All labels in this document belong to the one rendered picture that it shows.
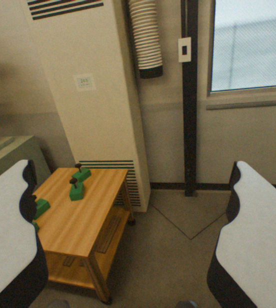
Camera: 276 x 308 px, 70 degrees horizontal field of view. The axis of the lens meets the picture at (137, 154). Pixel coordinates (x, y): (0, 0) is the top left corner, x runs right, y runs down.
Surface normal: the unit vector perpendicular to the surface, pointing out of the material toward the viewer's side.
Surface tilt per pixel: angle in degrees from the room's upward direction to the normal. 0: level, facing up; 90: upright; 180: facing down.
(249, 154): 90
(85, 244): 0
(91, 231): 0
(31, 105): 90
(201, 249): 0
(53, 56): 90
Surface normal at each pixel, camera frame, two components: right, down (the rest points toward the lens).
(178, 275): -0.14, -0.86
